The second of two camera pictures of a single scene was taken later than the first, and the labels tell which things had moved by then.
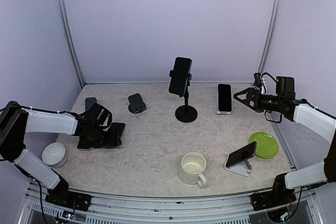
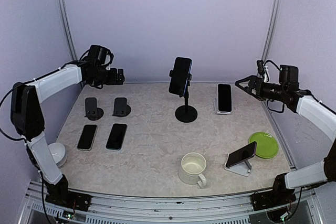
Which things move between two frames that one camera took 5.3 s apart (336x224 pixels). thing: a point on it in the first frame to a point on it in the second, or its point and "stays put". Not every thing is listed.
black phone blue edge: (180, 75) stays put
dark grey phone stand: (136, 103) to (121, 108)
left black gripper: (106, 144) to (114, 80)
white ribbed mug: (192, 164) stays put
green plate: (266, 146) stays put
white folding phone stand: (243, 168) stays put
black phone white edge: (84, 144) stays put
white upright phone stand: (217, 112) stays put
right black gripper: (245, 101) to (252, 85)
